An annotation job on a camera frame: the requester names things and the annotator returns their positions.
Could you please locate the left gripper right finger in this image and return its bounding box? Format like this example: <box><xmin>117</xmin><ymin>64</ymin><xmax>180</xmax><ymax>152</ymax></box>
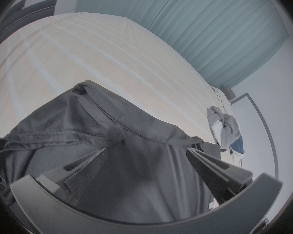
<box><xmin>186</xmin><ymin>148</ymin><xmax>255</xmax><ymax>202</ymax></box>

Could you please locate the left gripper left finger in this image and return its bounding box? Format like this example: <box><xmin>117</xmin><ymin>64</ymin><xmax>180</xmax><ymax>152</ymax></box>
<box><xmin>37</xmin><ymin>147</ymin><xmax>107</xmax><ymax>207</ymax></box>

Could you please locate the black T-shirt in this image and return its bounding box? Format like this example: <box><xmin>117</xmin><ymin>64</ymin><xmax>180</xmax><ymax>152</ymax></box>
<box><xmin>0</xmin><ymin>80</ymin><xmax>221</xmax><ymax>224</ymax></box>

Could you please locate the pile of clothes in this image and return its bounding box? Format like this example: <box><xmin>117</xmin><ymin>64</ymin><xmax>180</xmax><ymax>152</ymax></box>
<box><xmin>207</xmin><ymin>106</ymin><xmax>245</xmax><ymax>168</ymax></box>

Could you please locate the bed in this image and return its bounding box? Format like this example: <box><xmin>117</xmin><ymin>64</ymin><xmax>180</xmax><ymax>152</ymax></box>
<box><xmin>0</xmin><ymin>12</ymin><xmax>280</xmax><ymax>182</ymax></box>

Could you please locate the white printed pillow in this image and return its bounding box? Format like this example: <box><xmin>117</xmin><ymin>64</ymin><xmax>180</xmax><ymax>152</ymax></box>
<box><xmin>211</xmin><ymin>86</ymin><xmax>235</xmax><ymax>117</ymax></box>

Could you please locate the grey bedside table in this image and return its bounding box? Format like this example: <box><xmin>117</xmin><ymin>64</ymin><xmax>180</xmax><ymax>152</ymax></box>
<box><xmin>209</xmin><ymin>82</ymin><xmax>236</xmax><ymax>99</ymax></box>

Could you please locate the blue-green curtain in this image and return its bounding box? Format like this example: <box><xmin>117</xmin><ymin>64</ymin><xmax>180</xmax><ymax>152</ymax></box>
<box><xmin>74</xmin><ymin>0</ymin><xmax>290</xmax><ymax>88</ymax></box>

